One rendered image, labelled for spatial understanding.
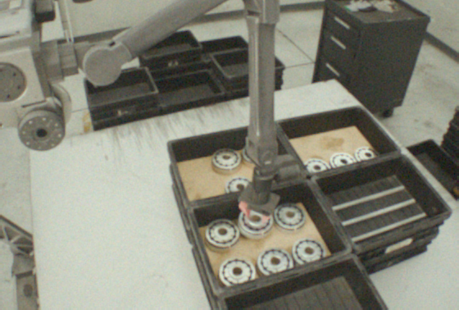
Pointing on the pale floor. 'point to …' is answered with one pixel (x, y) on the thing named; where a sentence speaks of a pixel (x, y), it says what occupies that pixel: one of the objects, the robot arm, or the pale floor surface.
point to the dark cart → (370, 49)
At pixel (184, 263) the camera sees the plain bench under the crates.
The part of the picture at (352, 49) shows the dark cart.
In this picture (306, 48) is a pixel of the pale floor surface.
